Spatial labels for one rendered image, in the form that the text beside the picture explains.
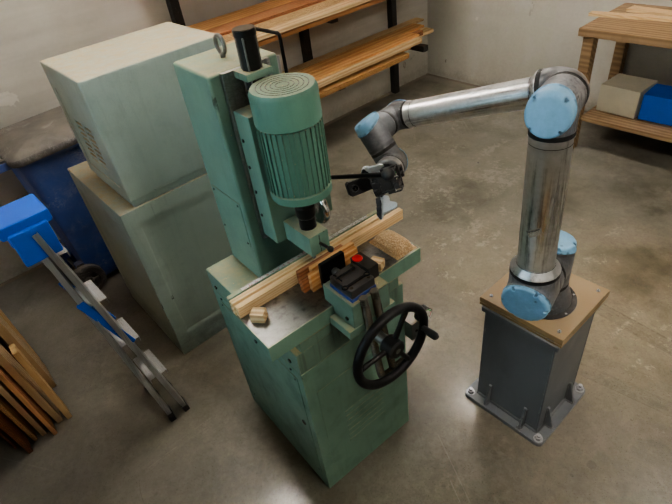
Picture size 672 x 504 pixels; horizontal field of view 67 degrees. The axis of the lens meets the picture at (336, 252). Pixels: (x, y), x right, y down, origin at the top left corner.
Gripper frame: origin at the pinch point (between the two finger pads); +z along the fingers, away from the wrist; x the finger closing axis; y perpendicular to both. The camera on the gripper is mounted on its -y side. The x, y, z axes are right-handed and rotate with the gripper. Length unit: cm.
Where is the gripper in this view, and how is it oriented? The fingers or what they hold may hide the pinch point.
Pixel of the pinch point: (369, 195)
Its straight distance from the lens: 141.1
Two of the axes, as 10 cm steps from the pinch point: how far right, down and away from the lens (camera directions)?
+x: 3.6, 8.8, 3.1
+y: 9.0, -2.4, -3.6
